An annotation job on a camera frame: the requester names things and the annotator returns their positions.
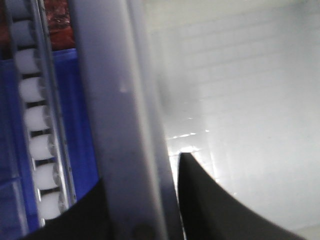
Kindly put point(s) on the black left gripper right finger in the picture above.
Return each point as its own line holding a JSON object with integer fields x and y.
{"x": 210, "y": 213}

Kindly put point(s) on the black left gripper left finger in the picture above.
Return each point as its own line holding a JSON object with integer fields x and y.
{"x": 88, "y": 219}

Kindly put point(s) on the white plastic tote bin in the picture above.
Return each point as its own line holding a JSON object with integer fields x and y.
{"x": 236, "y": 83}

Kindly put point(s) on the blue bin lower left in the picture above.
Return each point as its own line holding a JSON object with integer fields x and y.
{"x": 76, "y": 121}

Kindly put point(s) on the blue bin left shelf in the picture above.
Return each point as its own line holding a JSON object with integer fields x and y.
{"x": 13, "y": 220}

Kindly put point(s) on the left white roller track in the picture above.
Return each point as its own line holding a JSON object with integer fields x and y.
{"x": 42, "y": 117}

